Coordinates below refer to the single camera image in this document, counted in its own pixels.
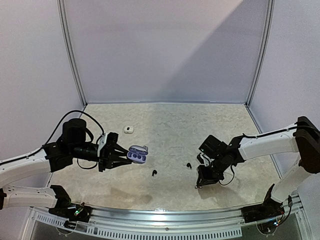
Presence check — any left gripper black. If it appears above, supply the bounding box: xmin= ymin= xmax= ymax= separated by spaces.
xmin=70 ymin=141 xmax=132 ymax=172

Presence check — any blue grey charging case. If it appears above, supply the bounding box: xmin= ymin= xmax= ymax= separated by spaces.
xmin=126 ymin=145 xmax=149 ymax=164

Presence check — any white earbud charging case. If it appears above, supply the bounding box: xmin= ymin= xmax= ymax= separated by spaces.
xmin=123 ymin=126 xmax=135 ymax=134

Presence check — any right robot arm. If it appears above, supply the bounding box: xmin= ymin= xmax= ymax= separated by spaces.
xmin=195 ymin=116 xmax=320 ymax=218

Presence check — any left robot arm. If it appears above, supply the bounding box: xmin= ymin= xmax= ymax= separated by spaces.
xmin=0 ymin=118 xmax=132 ymax=217

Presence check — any black earbud right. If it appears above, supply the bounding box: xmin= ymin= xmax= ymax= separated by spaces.
xmin=186 ymin=162 xmax=192 ymax=169

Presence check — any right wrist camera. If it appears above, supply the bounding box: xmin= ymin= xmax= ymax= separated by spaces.
xmin=196 ymin=153 xmax=211 ymax=167

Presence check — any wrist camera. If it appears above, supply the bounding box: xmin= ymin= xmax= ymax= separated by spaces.
xmin=97 ymin=133 xmax=108 ymax=158
xmin=196 ymin=153 xmax=211 ymax=167

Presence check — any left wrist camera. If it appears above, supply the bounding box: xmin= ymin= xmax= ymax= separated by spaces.
xmin=97 ymin=133 xmax=108 ymax=158

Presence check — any aluminium front rail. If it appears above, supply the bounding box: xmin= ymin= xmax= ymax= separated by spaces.
xmin=22 ymin=194 xmax=313 ymax=240

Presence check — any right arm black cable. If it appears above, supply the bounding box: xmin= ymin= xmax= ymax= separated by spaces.
xmin=219 ymin=124 xmax=301 ymax=186

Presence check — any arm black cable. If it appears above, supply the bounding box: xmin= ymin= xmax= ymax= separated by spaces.
xmin=219 ymin=124 xmax=301 ymax=186
xmin=0 ymin=110 xmax=105 ymax=171

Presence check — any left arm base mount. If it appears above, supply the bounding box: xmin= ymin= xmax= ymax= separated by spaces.
xmin=48 ymin=198 xmax=93 ymax=223

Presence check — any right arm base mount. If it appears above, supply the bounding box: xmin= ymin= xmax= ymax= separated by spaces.
xmin=240 ymin=199 xmax=285 ymax=223

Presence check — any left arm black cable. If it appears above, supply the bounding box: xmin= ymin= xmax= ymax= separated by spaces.
xmin=0 ymin=110 xmax=105 ymax=171

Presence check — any right aluminium frame post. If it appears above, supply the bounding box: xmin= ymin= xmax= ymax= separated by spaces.
xmin=245 ymin=0 xmax=275 ymax=108

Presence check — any aluminium frame post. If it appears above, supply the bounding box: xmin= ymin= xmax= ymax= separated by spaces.
xmin=57 ymin=0 xmax=88 ymax=108
xmin=245 ymin=0 xmax=275 ymax=108

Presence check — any left aluminium frame post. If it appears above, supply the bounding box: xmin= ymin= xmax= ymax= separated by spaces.
xmin=57 ymin=0 xmax=88 ymax=108

